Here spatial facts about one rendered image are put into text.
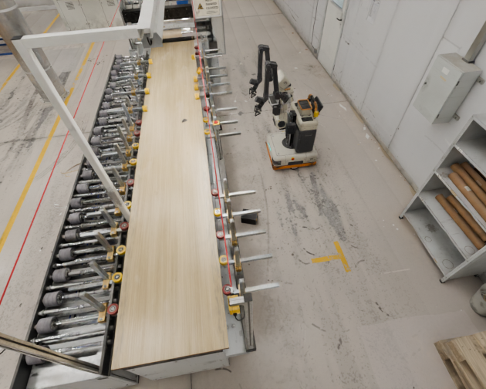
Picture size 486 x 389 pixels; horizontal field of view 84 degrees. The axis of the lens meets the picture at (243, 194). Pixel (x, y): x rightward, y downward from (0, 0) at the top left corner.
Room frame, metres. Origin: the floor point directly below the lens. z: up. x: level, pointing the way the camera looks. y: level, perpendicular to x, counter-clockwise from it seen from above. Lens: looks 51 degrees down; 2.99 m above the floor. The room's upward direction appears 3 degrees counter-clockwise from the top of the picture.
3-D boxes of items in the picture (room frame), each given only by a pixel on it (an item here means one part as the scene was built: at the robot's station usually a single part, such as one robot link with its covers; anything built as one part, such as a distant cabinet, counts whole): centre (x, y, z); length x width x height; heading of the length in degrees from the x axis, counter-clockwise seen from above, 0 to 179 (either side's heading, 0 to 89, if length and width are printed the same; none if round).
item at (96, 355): (2.77, 1.62, 0.42); 5.10 x 0.60 x 0.84; 7
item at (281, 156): (3.20, -0.77, 0.16); 0.67 x 0.64 x 0.25; 95
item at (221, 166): (2.93, 0.31, 0.67); 5.11 x 0.08 x 0.10; 7
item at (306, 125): (3.21, -0.86, 0.59); 0.55 x 0.34 x 0.83; 5
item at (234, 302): (0.44, 0.04, 1.20); 0.15 x 0.12 x 1.00; 7
